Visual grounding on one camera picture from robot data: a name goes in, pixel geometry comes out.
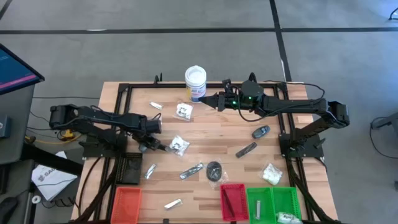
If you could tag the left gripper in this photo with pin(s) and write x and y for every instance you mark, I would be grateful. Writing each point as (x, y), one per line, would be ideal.
(149, 143)

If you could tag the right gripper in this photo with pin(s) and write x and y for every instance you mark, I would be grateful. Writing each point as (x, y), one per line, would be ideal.
(233, 99)

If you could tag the bag of black hair clips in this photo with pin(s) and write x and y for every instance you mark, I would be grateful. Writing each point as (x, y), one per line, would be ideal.
(184, 111)
(180, 145)

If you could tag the red plastic basket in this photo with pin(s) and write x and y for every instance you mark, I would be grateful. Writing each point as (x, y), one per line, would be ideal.
(241, 202)

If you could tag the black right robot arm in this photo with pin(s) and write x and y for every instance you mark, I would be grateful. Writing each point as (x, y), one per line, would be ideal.
(295, 105)

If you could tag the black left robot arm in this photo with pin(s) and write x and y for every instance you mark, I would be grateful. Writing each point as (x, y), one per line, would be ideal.
(102, 116)

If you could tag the clear plastic bag far left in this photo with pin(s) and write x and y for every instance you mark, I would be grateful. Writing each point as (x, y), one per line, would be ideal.
(150, 171)

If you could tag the disinfecting wipes canister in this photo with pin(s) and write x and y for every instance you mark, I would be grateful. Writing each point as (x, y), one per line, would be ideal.
(196, 77)

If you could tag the black comb in clear wrapper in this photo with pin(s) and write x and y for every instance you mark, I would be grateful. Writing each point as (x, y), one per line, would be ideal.
(191, 171)

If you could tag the black plastic basket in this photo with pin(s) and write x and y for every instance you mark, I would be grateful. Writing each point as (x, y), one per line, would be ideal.
(129, 174)

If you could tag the round black item in bag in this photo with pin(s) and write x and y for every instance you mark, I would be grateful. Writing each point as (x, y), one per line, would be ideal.
(214, 170)

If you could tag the orange plastic basket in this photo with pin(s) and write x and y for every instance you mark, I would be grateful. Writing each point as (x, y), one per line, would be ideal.
(126, 205)

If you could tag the clear cotton swab pack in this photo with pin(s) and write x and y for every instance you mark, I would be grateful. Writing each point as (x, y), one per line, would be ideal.
(272, 174)

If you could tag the white printed booklet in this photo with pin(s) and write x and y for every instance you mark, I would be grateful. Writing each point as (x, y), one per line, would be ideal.
(51, 180)

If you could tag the white printed pouch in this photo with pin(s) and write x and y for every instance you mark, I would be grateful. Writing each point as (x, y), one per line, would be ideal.
(287, 218)

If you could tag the white tape roll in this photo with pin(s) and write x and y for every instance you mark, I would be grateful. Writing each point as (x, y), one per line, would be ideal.
(33, 199)

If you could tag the grey desk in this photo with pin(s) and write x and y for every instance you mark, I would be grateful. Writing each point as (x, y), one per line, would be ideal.
(15, 102)

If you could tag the small black device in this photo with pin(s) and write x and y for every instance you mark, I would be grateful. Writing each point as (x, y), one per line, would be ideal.
(4, 127)

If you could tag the monitor with blue screen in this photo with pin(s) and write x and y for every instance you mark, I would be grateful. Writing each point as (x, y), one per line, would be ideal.
(15, 71)

